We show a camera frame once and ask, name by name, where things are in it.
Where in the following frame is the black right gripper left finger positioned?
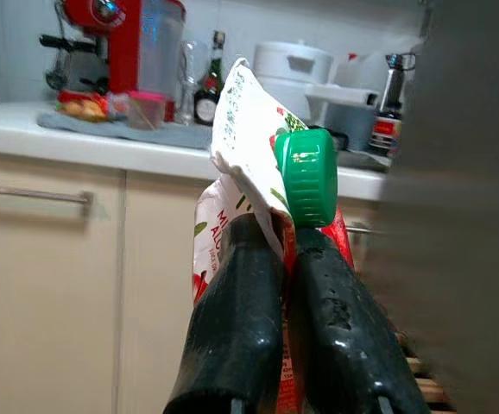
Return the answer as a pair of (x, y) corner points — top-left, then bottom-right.
(162, 212), (286, 414)

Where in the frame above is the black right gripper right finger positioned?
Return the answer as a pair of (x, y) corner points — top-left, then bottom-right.
(285, 227), (433, 414)

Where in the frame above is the white red carton green cap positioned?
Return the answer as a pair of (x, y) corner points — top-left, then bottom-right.
(192, 57), (357, 414)

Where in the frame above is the grey fridge door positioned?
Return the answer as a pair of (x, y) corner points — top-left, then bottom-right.
(360, 0), (499, 414)

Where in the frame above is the wooden slat rack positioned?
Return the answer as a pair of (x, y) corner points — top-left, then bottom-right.
(386, 325), (458, 414)

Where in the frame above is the cream cabinet door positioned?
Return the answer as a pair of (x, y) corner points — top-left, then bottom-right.
(0, 149), (126, 414)
(118, 169), (217, 414)

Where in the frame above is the dark glass bottle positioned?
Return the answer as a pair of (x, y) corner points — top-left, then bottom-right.
(193, 29), (228, 127)

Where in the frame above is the white grey box container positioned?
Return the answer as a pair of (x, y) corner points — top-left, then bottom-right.
(304, 83), (381, 153)

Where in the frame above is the pink lidded clear container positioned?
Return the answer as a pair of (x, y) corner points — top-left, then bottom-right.
(125, 90), (167, 131)

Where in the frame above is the grey counter mat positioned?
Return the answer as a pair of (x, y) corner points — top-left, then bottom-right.
(36, 109), (214, 151)

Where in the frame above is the clear wine glass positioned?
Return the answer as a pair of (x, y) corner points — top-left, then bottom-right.
(174, 40), (211, 127)

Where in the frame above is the white pot with lid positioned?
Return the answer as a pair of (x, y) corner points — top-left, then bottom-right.
(251, 40), (335, 124)

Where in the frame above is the red orange snack packet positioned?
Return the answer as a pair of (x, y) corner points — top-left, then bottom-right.
(56, 89), (111, 123)

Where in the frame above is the white plastic jug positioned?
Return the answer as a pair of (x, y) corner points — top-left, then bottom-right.
(332, 53), (389, 94)

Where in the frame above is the clear plastic jug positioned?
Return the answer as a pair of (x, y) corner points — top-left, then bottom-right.
(138, 0), (188, 104)

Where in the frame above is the red coffee machine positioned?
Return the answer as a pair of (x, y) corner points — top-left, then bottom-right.
(39, 0), (186, 123)

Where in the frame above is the metal bar cabinet handle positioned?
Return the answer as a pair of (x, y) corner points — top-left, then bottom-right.
(0, 182), (96, 220)
(343, 221), (384, 237)

